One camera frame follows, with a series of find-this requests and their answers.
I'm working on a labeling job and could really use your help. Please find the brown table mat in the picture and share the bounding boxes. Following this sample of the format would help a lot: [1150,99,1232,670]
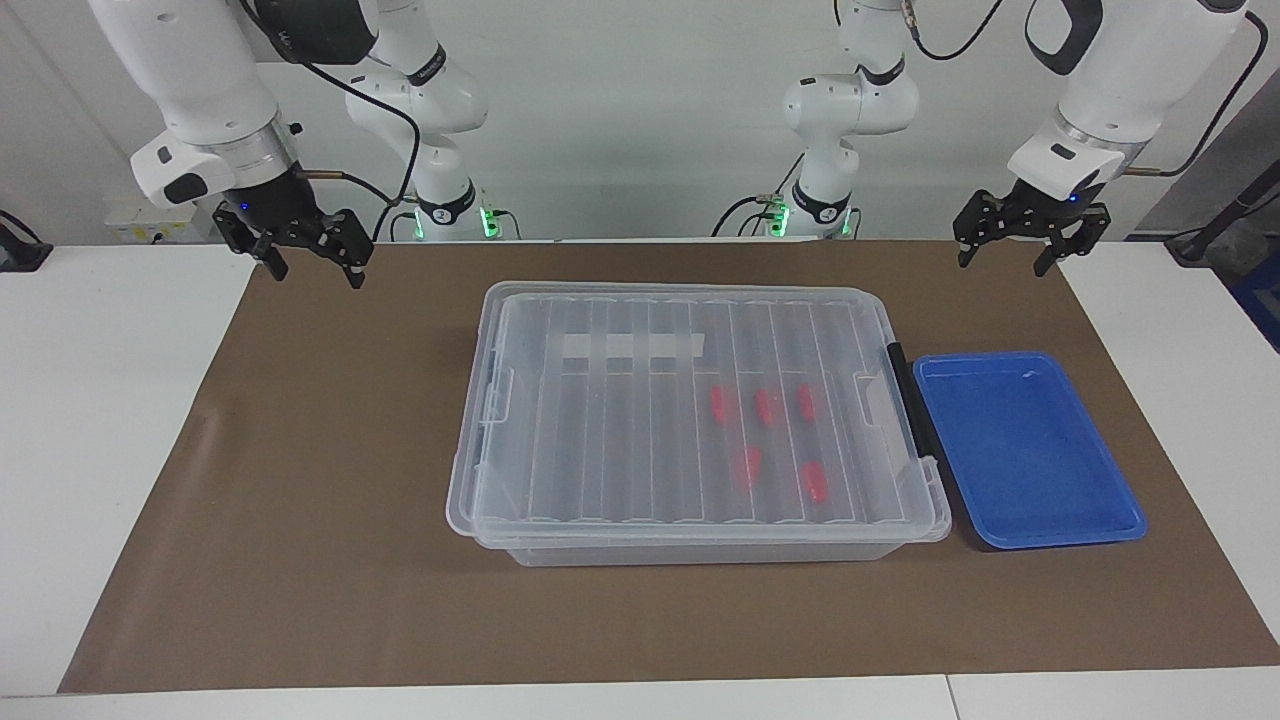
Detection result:
[58,240,1280,694]

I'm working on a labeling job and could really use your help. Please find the black box latch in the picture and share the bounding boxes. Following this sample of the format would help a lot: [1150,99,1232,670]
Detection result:
[888,343,941,461]

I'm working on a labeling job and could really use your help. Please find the clear plastic storage box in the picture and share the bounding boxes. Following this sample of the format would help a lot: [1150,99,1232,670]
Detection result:
[447,282,953,568]

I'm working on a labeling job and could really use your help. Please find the clear ribbed plastic lid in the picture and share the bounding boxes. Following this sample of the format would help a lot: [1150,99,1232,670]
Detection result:
[446,281,953,549]

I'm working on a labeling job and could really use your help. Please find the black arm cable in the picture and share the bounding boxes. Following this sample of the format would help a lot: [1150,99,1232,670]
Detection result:
[900,0,1271,179]
[240,0,421,243]

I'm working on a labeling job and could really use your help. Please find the black stand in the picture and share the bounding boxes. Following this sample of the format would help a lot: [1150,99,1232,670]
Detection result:
[1165,160,1280,266]

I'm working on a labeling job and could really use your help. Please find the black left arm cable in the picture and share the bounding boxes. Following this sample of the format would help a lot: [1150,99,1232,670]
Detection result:
[900,0,1271,179]

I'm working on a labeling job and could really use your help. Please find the black base cable bundle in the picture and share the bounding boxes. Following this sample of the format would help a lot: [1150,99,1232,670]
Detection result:
[375,195,521,241]
[712,150,806,239]

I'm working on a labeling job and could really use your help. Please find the black clamp device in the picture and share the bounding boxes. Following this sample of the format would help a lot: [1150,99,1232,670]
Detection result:
[0,210,53,273]

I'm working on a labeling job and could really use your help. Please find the blue plastic tray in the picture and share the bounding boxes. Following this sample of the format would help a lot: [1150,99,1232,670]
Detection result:
[912,351,1148,551]

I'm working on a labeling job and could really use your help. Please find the white wall power strip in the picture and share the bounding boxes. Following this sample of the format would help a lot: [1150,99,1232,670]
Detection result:
[105,200,216,244]

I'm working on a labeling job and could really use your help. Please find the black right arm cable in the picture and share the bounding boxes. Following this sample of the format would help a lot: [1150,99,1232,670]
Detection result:
[240,0,421,243]

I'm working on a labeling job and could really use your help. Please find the blue crate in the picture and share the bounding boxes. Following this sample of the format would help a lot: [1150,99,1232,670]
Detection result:
[1228,250,1280,353]

